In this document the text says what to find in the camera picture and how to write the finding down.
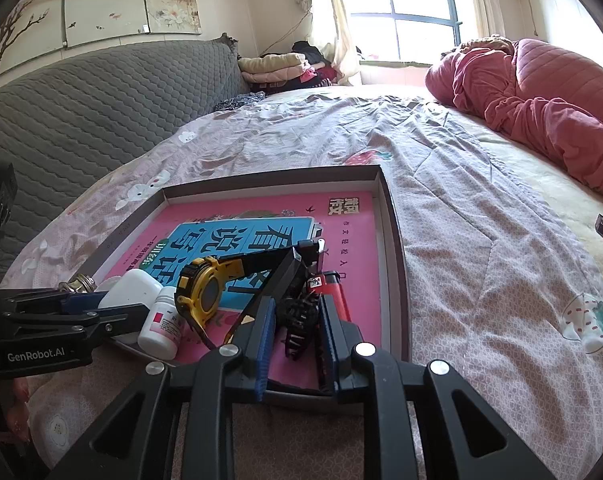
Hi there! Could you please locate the black hair claw clip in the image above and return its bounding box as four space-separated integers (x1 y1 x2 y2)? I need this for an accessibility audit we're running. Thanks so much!
276 292 322 358

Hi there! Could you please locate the cream curtain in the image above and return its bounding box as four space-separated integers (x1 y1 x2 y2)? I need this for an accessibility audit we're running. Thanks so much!
301 0 365 86
461 0 507 43

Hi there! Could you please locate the person's left hand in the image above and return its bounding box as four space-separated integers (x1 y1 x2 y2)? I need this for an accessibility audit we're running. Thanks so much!
0 377 32 443

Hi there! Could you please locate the yellow black tape measure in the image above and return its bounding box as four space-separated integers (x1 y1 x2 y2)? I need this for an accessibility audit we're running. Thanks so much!
174 239 329 351

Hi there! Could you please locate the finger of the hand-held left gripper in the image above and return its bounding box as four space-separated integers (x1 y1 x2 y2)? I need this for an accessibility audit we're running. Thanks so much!
0 290 112 313
2 305 150 346

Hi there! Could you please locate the pink floral bedsheet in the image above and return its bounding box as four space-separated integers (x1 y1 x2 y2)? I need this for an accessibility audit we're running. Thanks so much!
0 85 603 480

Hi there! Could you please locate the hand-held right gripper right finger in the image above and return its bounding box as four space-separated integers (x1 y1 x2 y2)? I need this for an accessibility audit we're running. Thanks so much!
316 294 557 480

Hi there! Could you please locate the white rounded plastic case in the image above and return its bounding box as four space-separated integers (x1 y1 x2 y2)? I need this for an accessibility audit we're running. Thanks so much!
98 269 163 311

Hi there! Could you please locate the grey quilted headboard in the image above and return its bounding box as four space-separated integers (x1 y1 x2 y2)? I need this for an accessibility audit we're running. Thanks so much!
0 35 252 281

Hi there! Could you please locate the floral wall painting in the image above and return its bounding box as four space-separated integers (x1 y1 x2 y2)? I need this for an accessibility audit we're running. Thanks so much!
0 0 205 86

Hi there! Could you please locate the brass pipe fitting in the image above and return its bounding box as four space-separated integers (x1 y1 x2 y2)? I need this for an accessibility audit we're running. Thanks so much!
56 274 98 296

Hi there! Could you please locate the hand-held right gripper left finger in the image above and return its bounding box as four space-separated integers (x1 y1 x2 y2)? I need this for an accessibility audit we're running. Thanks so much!
46 296 277 480

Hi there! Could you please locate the white pill bottle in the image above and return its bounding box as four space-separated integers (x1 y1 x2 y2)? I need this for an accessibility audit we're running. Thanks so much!
138 286 185 361

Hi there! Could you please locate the pink quilt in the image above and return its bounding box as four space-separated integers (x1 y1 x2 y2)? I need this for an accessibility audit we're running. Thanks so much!
424 34 603 206

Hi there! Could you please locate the window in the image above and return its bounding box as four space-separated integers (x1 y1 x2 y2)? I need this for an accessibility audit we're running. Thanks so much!
349 0 465 66

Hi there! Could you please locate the dark cardboard box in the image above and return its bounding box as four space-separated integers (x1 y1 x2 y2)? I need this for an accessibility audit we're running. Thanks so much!
89 164 412 413

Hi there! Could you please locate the pile of folded clothes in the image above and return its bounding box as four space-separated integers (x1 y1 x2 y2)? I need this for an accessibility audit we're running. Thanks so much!
236 40 342 96

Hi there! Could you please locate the pink blue book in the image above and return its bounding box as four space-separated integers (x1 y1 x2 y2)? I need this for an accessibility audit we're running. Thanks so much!
102 191 385 393

